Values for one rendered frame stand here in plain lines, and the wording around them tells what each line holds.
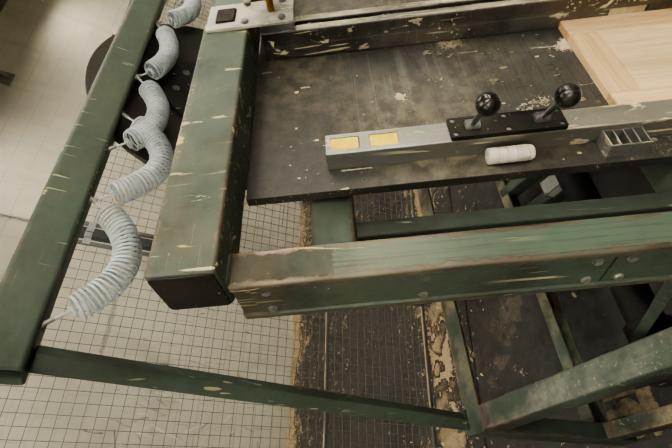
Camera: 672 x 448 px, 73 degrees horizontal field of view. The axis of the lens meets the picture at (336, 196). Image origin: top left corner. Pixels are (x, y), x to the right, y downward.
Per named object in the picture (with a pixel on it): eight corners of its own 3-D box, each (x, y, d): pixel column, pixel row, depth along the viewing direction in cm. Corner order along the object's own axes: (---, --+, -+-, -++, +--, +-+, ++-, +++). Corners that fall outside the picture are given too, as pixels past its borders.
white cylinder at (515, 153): (487, 168, 79) (533, 163, 79) (490, 156, 77) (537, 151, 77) (483, 156, 81) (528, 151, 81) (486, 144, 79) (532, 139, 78)
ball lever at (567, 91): (551, 129, 79) (589, 101, 66) (529, 131, 80) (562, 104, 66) (547, 108, 80) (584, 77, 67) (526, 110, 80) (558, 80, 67)
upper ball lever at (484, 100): (482, 136, 80) (506, 110, 67) (461, 138, 80) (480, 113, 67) (479, 116, 80) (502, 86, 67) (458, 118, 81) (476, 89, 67)
